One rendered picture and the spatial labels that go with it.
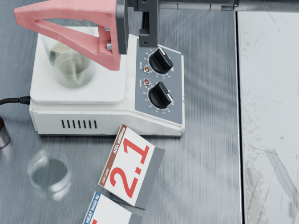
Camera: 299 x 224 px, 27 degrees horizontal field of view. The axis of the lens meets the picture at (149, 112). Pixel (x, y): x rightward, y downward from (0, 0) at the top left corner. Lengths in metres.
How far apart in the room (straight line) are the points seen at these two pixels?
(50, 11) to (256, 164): 0.48
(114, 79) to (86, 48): 0.35
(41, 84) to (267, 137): 0.31
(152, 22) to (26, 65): 0.51
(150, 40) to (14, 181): 0.43
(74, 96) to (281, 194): 0.29
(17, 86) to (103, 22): 0.51
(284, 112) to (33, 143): 0.35
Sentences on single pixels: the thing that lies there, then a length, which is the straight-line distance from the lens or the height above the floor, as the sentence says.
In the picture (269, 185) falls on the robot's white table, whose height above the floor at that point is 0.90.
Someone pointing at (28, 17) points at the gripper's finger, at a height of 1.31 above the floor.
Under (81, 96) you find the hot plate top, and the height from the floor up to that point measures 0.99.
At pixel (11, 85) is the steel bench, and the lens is 0.91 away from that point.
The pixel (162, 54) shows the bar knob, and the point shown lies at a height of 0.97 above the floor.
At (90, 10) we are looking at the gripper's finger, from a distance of 0.41.
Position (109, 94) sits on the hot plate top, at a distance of 0.78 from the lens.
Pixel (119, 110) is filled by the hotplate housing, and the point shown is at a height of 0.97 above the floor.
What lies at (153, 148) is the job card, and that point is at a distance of 0.83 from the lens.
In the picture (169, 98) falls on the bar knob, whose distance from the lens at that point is 0.81.
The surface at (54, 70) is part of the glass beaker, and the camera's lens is 0.76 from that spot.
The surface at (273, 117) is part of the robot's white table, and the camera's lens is 0.88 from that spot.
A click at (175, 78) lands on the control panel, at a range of 0.86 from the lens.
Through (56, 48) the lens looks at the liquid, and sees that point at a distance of 0.79.
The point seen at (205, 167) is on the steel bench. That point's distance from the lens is 0.83.
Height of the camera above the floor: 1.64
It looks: 58 degrees down
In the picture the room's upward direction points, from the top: straight up
